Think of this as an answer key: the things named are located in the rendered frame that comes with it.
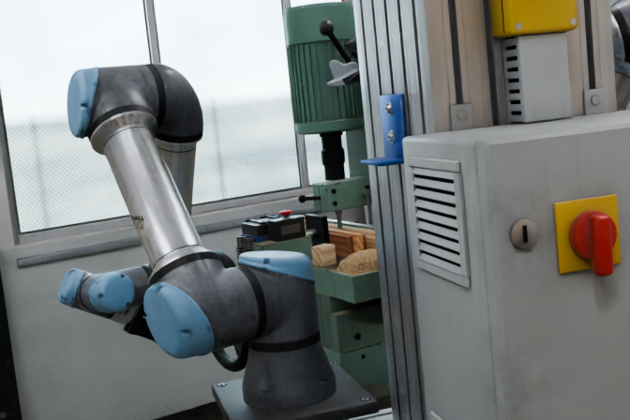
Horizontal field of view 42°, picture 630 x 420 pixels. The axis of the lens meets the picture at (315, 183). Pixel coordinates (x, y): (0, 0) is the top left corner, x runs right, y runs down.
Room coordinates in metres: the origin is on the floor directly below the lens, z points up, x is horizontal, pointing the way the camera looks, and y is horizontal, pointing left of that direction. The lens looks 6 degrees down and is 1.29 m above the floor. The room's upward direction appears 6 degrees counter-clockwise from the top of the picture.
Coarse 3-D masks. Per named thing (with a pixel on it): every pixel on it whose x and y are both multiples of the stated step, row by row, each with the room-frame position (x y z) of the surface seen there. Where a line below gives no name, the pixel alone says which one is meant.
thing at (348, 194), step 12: (336, 180) 2.09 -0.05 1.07; (348, 180) 2.06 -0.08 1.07; (360, 180) 2.07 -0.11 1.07; (324, 192) 2.02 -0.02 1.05; (336, 192) 2.03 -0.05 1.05; (348, 192) 2.05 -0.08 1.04; (360, 192) 2.06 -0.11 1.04; (324, 204) 2.03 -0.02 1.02; (336, 204) 2.02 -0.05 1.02; (348, 204) 2.04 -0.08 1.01; (360, 204) 2.06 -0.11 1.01
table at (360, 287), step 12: (312, 264) 1.89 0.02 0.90; (336, 264) 1.86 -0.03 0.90; (324, 276) 1.82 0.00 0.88; (336, 276) 1.78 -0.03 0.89; (348, 276) 1.74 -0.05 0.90; (360, 276) 1.73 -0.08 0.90; (372, 276) 1.75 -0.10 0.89; (324, 288) 1.83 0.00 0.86; (336, 288) 1.79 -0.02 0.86; (348, 288) 1.74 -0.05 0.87; (360, 288) 1.73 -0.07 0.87; (372, 288) 1.75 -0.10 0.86; (348, 300) 1.75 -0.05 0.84; (360, 300) 1.73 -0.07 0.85
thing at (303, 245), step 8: (288, 240) 1.91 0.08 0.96; (296, 240) 1.92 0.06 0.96; (304, 240) 1.93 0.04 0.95; (256, 248) 1.90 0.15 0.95; (264, 248) 1.88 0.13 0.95; (272, 248) 1.89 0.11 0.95; (280, 248) 1.90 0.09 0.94; (288, 248) 1.91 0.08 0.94; (296, 248) 1.92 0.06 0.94; (304, 248) 1.93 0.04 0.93
